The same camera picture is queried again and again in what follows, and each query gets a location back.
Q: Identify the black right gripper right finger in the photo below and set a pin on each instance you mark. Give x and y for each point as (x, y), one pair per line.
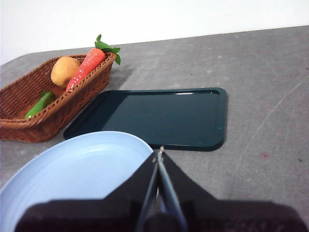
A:
(205, 212)

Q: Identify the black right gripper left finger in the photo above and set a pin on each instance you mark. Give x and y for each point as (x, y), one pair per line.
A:
(116, 207)

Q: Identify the light blue round plate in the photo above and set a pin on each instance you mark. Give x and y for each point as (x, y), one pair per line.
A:
(72, 169)

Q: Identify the green chili pepper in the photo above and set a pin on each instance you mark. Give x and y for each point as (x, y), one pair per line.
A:
(39, 106)

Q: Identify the dark green rectangular tray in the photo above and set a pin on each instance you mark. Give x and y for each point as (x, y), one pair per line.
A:
(169, 116)

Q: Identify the brown woven wicker basket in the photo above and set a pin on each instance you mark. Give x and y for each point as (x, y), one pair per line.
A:
(36, 128)

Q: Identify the yellow-brown potato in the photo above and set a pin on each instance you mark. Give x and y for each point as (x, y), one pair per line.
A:
(64, 71)

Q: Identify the orange carrot with green leaves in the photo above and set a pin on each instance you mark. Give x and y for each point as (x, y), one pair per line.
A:
(87, 62)

